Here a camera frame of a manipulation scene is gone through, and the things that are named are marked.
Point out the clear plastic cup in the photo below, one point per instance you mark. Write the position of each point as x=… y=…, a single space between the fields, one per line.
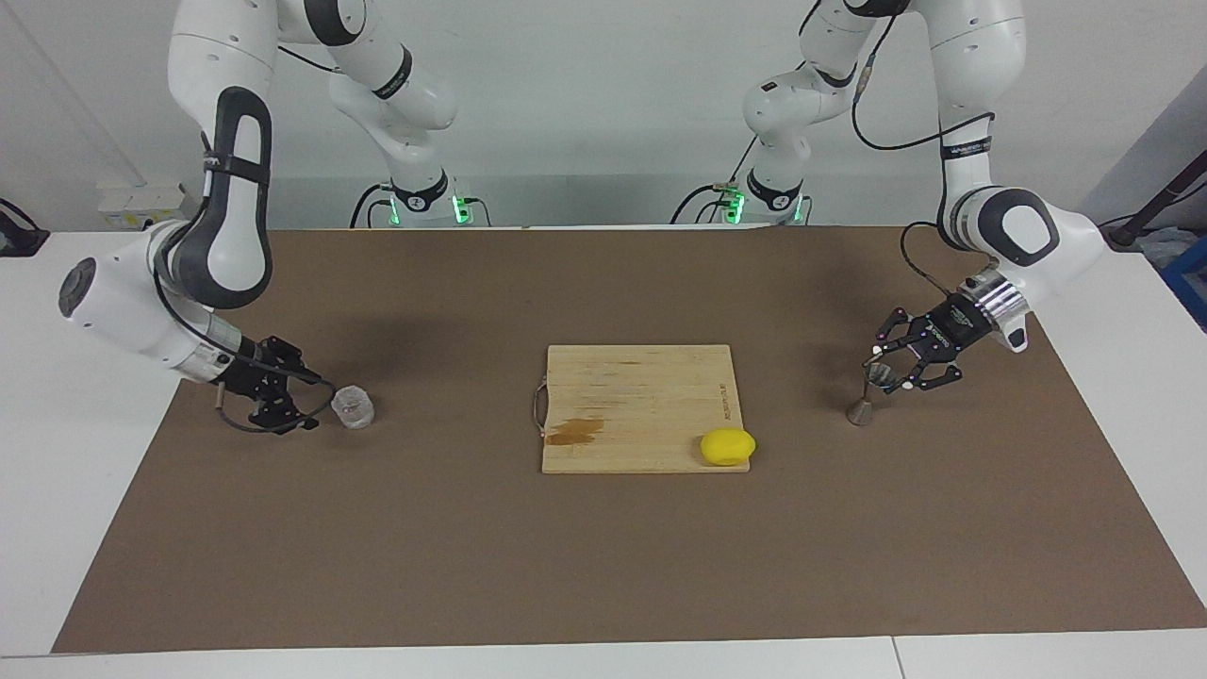
x=354 y=407

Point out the steel double jigger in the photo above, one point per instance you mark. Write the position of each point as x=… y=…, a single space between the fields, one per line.
x=860 y=413

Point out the clear plastic bag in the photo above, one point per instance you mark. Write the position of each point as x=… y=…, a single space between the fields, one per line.
x=1165 y=247

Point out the black clamp mount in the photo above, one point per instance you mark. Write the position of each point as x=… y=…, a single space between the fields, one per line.
x=21 y=240

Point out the brown paper table mat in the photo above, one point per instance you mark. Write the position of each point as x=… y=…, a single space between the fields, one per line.
x=603 y=566

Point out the black stand pole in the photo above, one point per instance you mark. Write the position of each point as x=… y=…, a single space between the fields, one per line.
x=1155 y=203

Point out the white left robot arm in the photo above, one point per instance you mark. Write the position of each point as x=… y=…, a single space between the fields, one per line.
x=971 y=57

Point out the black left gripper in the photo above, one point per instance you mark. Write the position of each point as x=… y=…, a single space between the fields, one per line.
x=948 y=330

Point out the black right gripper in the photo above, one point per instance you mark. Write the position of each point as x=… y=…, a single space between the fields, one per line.
x=253 y=372

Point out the bamboo cutting board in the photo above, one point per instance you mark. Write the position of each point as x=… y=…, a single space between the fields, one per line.
x=641 y=405

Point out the yellow lemon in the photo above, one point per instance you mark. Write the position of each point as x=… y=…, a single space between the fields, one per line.
x=727 y=447

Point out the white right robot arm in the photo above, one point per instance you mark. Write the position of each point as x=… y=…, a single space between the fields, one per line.
x=222 y=189

